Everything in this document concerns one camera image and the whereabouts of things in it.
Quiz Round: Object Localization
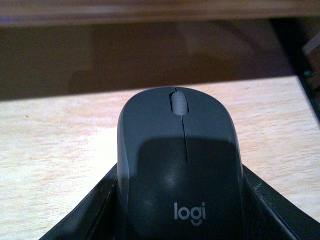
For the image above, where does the wooden desk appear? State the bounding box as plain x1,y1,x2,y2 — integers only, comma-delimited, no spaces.
0,0,320,240

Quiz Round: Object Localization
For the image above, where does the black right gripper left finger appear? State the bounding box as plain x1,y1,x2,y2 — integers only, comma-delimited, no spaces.
41,166,117,240

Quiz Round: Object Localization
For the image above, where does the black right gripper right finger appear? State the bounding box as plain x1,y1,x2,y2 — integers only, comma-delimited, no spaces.
243,166,320,240

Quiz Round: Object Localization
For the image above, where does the dark grey logi mouse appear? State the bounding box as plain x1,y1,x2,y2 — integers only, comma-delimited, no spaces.
115,87,248,240

